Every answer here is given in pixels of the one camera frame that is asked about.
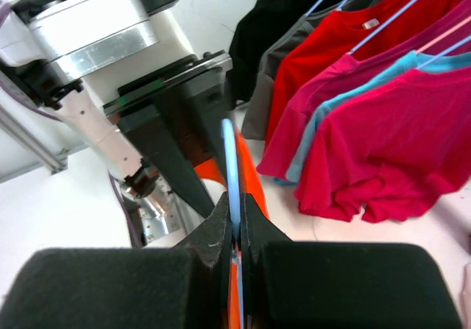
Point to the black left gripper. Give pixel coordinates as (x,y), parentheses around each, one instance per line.
(173,117)

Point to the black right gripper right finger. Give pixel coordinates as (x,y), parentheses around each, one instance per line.
(318,284)

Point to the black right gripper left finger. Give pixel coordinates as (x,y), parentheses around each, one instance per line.
(184,286)

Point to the orange t shirt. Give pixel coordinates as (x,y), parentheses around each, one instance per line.
(250,183)

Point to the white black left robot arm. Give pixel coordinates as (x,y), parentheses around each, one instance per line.
(81,110)

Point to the magenta hanging shirt left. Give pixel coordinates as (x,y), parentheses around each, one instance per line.
(280,158)

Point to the magenta hanging shirt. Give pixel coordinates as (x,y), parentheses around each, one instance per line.
(390,153)
(280,158)

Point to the red hanging t shirt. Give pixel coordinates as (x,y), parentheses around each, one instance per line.
(338,33)

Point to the magenta hanging shirt right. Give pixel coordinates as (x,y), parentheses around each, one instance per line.
(390,153)

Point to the grey hanging garment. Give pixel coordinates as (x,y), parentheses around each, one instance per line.
(256,120)

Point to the black hanging garment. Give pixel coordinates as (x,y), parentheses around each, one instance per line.
(257,31)

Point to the white hanging garment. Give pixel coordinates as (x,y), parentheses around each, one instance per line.
(465,296)

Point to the teal hanging garment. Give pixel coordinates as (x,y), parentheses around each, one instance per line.
(421,62)

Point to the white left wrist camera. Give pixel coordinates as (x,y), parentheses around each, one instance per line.
(48,46)

